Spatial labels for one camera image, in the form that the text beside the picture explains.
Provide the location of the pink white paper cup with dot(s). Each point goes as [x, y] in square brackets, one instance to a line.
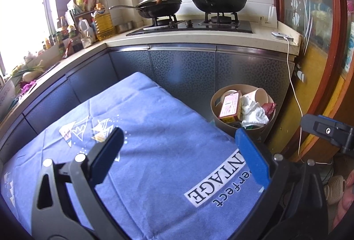
[258, 95]

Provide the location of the crumpled white tissue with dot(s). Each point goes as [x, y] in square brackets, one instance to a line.
[252, 114]

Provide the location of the person's right hand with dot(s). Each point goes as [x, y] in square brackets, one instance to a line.
[346, 201]

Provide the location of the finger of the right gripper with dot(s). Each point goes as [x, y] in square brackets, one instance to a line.
[336, 133]

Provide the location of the yellow cooking oil bottle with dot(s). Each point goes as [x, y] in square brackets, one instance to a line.
[103, 22]

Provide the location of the black wok with handle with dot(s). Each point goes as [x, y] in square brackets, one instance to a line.
[153, 9]

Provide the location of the red yellow cardboard box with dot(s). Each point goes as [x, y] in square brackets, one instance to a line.
[228, 117]

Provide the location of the black lidded pan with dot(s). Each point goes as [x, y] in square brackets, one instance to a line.
[220, 6]

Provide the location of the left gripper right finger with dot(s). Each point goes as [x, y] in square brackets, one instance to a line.
[292, 204]

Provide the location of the white plastic cup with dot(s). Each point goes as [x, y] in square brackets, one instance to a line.
[228, 101]

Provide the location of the red white snack wrapper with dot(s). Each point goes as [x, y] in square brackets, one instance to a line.
[269, 109]

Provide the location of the blue printed tablecloth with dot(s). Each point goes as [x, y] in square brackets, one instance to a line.
[176, 177]

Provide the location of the white plastic jug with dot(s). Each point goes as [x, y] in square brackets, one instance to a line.
[87, 33]

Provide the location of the black gas stove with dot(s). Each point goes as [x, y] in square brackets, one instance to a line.
[211, 22]

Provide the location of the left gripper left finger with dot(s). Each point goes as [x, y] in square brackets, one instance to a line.
[53, 215]

